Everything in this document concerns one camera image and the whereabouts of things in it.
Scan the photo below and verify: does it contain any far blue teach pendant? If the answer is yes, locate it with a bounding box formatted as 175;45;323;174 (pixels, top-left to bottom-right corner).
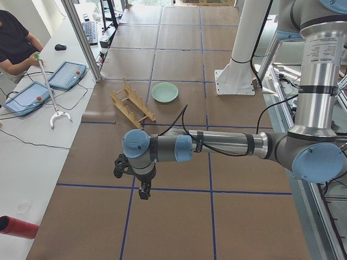
48;61;87;90

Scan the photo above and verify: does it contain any person in black shirt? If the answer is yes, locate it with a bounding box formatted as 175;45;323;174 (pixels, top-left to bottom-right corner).
1;10;43;75

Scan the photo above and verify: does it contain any blue teach pendant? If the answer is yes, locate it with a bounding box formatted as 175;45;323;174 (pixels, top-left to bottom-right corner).
3;81;50;116
48;61;87;90

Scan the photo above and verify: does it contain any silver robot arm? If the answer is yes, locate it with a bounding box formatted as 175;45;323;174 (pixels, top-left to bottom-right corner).
113;1;346;199

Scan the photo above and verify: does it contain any light green plate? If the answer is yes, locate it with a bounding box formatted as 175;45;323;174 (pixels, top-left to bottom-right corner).
151;82;178;103

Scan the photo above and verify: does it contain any red cylinder bottle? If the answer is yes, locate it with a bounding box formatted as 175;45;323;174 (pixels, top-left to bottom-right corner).
1;216;39;239

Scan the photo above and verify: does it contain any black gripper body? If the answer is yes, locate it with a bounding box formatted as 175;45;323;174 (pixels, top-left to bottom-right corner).
136;165;156;191

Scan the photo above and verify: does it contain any wooden plate rack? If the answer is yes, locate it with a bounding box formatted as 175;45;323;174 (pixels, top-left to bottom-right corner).
110;77;156;129

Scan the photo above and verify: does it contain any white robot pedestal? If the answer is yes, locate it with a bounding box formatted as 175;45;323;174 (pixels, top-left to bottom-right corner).
214;0;272;95

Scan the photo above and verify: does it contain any near blue teach pendant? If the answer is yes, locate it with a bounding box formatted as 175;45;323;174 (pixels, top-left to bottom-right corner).
3;81;50;116

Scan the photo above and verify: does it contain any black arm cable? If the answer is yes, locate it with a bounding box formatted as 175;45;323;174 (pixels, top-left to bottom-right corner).
159;104;299;157

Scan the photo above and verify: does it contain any white claw grabber stick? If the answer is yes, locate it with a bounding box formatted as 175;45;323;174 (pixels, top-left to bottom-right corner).
34;53;72;129

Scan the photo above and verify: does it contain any black computer mouse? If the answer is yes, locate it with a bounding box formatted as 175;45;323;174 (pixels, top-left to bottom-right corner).
54;44;67;51

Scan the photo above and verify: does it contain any aluminium frame post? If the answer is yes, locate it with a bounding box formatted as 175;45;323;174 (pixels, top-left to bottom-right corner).
61;0;102;82

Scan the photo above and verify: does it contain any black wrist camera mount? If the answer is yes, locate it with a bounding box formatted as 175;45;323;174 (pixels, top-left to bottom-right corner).
113;154;133;179

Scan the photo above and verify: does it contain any black keyboard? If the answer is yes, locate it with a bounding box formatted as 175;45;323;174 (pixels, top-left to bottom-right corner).
81;21;98;46

